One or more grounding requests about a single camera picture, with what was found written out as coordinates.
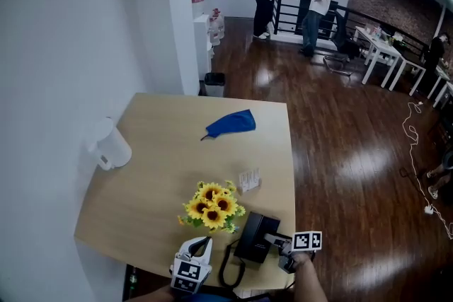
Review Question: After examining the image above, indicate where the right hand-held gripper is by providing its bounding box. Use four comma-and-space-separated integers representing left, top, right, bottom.
263, 231, 323, 274

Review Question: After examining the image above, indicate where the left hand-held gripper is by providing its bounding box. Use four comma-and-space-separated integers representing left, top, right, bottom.
169, 236, 214, 294

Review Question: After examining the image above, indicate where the black telephone with cord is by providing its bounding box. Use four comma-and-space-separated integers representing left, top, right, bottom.
218, 211, 281, 289

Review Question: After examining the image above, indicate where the person's left forearm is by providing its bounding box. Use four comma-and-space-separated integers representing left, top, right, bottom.
127, 284, 178, 302

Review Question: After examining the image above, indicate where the person's right forearm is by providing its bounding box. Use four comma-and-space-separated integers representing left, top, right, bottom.
292, 252, 330, 302

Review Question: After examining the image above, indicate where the person's teal shirt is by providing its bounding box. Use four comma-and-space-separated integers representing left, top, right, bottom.
193, 294, 245, 302

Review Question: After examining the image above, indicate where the sunflower bouquet in vase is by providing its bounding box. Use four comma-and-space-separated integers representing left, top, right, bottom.
176, 180, 247, 234

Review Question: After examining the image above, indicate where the white paper card stand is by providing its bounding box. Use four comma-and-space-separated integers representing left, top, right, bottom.
239, 168, 262, 193

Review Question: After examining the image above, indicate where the rectangular wooden table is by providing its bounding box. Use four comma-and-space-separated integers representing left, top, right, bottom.
73, 92, 297, 289

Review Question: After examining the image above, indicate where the blue cloth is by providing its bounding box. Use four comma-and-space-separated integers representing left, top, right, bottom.
200, 108, 256, 141

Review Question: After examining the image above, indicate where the white kettle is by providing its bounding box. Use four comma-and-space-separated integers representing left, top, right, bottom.
86, 116, 133, 171

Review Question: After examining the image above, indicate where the black trash bin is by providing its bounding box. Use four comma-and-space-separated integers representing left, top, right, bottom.
204, 72, 227, 98

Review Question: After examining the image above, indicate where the black sled chair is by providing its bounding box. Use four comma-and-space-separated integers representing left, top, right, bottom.
321, 8, 362, 77

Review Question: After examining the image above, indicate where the black-top white table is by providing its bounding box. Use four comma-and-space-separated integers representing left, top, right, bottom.
387, 49, 428, 96

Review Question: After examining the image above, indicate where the white rectangular table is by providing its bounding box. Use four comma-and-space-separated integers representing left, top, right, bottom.
426, 65, 453, 107
353, 25, 403, 86

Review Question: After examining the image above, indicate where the white water dispenser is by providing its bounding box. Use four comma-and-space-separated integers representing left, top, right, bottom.
193, 13, 213, 82

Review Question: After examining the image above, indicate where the black metal chair rack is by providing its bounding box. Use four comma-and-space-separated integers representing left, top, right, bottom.
270, 0, 431, 54

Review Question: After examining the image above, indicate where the white floor cable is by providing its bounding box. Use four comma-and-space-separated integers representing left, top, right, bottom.
401, 100, 453, 240

